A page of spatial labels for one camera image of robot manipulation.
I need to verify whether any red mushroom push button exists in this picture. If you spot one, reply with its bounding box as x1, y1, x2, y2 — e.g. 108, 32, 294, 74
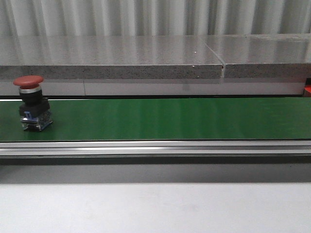
13, 75, 52, 131

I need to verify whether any grey stone slab left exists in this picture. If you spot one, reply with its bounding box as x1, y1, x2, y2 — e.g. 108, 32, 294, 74
0, 36, 223, 80

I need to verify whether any grey stone slab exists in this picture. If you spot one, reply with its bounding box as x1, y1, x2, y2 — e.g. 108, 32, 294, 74
0, 36, 223, 80
203, 34, 311, 81

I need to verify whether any white panel under slab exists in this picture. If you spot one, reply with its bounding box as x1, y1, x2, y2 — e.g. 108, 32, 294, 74
0, 79, 306, 97

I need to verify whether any grey stone slab right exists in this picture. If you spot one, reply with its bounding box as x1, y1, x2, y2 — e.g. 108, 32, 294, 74
203, 34, 311, 81

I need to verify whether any green conveyor belt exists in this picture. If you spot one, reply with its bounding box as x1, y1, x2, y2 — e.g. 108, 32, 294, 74
0, 97, 311, 141

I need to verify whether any red object at edge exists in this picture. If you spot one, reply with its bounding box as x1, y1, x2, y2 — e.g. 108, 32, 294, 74
303, 85, 311, 97

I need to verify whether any grey pleated curtain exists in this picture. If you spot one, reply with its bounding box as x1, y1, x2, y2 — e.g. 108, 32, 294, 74
0, 0, 311, 36

